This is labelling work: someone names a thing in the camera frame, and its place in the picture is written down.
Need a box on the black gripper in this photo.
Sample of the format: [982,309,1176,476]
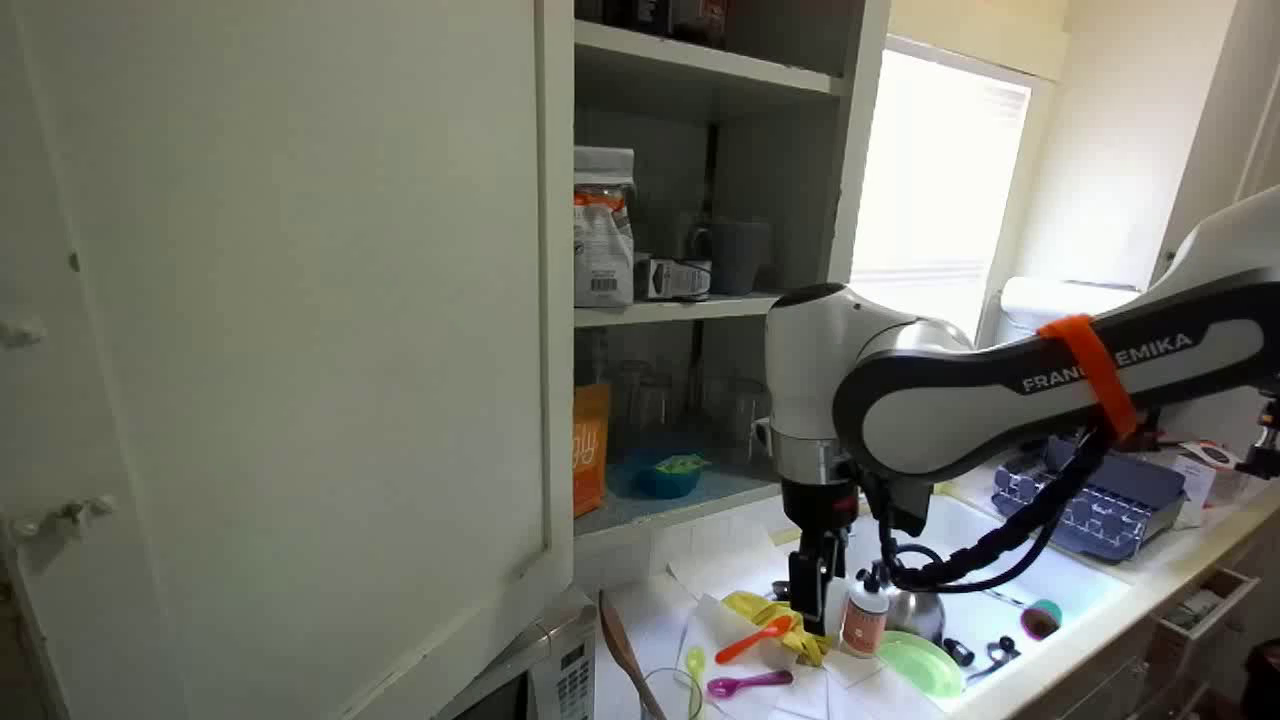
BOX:
[775,476,861,621]

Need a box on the blue grey cylindrical container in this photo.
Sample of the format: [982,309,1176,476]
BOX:
[707,210,775,301]

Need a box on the white base cabinet with drawers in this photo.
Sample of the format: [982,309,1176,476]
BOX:
[982,512,1280,720]

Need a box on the food box on shelf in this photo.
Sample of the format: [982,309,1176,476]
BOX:
[570,139,641,311]

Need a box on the white cabinet door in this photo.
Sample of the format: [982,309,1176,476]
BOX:
[15,0,578,720]

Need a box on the yellow toy item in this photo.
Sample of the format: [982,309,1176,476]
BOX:
[716,589,832,670]

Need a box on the orange plastic spoon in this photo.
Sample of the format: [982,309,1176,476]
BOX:
[710,612,800,667]

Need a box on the purple plastic spoon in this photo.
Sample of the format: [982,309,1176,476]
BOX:
[705,667,796,704]

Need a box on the green plastic plate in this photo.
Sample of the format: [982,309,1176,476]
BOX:
[876,626,972,700]

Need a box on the yellow-green plastic spoon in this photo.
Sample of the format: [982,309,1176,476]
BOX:
[675,643,710,716]

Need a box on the white sink basin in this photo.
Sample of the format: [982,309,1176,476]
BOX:
[773,491,1134,682]

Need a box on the clear drinking glass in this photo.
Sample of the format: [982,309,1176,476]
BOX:
[610,355,675,444]
[705,376,775,472]

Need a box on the blue bowl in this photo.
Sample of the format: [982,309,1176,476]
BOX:
[608,444,716,502]

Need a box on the red green sponge ball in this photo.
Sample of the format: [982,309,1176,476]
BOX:
[1017,594,1067,643]

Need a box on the white microwave oven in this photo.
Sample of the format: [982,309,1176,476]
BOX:
[445,603,603,720]

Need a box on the blue dish rack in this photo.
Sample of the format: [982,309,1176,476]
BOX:
[991,444,1191,567]

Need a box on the small white box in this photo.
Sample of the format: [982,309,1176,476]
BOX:
[1170,441,1244,512]

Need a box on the white cupboard with latches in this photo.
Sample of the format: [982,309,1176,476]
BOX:
[0,0,193,720]

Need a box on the silver kettle with black handle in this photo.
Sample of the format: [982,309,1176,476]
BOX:
[876,534,950,643]

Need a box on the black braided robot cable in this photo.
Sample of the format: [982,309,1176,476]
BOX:
[876,424,1115,594]

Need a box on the orange strap on forearm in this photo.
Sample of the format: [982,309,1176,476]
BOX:
[1036,311,1149,449]

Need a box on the white wall cabinet with shelves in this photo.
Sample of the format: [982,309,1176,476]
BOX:
[534,0,897,593]

